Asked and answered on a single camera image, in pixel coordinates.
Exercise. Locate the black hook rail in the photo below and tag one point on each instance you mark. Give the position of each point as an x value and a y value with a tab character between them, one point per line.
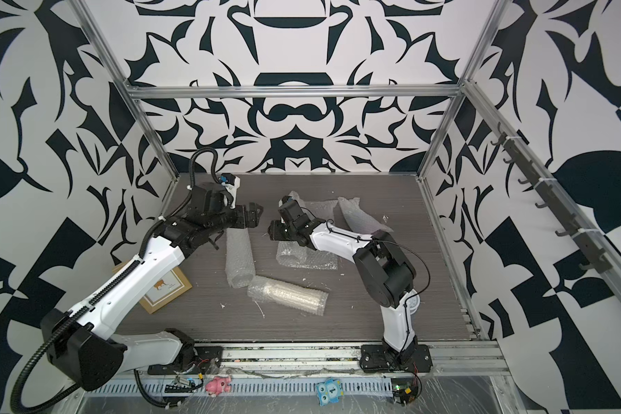
574	224

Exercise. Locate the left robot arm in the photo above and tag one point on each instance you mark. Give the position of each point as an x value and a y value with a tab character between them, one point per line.
83	342

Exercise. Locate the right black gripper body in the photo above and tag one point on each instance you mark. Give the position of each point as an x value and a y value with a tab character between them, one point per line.
281	229

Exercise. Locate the wooden picture frame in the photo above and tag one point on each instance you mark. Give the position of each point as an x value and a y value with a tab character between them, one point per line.
165	290

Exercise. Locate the front bubble-wrapped cylinder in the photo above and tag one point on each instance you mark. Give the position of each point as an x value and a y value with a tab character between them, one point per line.
267	290

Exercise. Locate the bubble-wrapped roll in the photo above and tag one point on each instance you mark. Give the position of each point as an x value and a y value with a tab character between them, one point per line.
240	264

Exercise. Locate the left circuit board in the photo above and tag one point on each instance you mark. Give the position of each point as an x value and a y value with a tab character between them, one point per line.
182	385

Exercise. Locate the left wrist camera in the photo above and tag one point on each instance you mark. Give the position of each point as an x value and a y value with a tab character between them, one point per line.
231	183

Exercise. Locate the bubble-wrapped purple item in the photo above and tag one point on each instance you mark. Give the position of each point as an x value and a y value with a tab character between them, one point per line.
357	219

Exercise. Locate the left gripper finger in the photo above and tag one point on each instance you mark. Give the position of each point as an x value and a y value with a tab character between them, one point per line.
253	211
250	223

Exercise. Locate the blue toy figure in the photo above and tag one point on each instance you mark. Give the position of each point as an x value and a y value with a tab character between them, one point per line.
329	391

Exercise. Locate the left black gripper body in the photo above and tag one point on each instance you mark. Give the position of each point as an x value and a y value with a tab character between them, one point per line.
235	219

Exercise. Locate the white perforated cable duct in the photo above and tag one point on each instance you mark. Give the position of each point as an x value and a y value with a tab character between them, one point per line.
256	387

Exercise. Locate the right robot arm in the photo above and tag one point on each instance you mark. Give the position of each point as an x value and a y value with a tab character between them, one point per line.
386	272

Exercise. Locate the right circuit board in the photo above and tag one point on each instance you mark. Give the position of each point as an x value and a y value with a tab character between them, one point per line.
406	392

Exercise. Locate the circuit board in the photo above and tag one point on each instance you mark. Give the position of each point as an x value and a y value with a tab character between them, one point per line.
182	385
406	392

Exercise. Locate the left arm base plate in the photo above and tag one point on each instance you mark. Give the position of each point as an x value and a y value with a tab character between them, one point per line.
191	360

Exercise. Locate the bubble wrap around vase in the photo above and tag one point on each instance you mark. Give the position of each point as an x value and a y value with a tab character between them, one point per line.
290	254

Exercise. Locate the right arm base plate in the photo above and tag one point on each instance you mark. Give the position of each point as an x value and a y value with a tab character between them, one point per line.
380	358

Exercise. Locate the pink toy figure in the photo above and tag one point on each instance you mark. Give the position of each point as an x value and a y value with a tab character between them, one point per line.
218	386

